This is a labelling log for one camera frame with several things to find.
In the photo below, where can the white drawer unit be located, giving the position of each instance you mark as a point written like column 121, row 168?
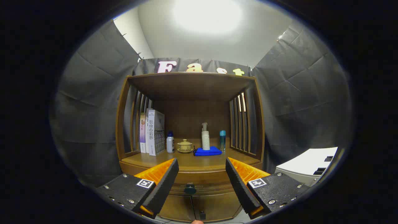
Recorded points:
column 311, row 165

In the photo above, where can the purple book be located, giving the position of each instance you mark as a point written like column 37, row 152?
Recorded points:
column 142, row 133

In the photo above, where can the clear bottle light blue cap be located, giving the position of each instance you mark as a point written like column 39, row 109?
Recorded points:
column 222, row 141

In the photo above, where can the thick white patterned book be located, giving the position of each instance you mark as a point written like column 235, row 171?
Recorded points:
column 157, row 133

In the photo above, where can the brown wooden drawer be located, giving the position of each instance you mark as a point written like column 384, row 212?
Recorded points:
column 205, row 182

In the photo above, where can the wooden countertop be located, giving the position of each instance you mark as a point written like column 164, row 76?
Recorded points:
column 186, row 160

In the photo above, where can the beige lidded tea cup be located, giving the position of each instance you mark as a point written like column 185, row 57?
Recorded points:
column 184, row 145

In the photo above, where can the white bottle dark blue cap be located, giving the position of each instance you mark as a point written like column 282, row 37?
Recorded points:
column 170, row 143

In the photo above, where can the black round drawer knob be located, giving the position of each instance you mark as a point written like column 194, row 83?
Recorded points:
column 190, row 188

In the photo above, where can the blue folded cloth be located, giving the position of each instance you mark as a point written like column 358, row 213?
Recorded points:
column 207, row 151

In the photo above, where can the white pump bottle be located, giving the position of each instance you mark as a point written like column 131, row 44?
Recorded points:
column 205, row 140

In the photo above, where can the beige saucer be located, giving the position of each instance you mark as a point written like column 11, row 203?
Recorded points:
column 185, row 151

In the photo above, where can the thin white book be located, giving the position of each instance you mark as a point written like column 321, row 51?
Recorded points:
column 147, row 130

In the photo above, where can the small black cabinet latch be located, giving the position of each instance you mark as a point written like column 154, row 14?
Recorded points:
column 202, row 215

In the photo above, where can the brown wooden cabinet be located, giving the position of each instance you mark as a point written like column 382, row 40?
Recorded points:
column 192, row 87

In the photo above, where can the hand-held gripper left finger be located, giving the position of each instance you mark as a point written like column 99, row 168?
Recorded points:
column 164, row 186

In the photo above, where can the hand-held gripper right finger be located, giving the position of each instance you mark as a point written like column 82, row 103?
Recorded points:
column 241, row 189

